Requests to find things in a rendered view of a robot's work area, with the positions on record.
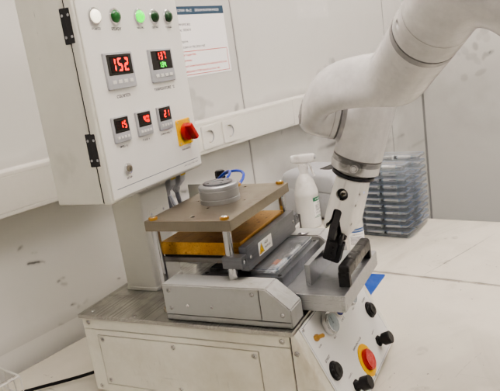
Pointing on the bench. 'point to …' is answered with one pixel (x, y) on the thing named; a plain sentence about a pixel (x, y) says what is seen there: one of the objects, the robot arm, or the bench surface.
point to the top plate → (218, 205)
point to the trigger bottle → (307, 192)
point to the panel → (346, 343)
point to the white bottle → (355, 236)
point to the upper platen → (213, 240)
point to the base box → (200, 359)
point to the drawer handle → (346, 268)
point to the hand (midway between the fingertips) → (334, 250)
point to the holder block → (284, 269)
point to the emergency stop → (369, 359)
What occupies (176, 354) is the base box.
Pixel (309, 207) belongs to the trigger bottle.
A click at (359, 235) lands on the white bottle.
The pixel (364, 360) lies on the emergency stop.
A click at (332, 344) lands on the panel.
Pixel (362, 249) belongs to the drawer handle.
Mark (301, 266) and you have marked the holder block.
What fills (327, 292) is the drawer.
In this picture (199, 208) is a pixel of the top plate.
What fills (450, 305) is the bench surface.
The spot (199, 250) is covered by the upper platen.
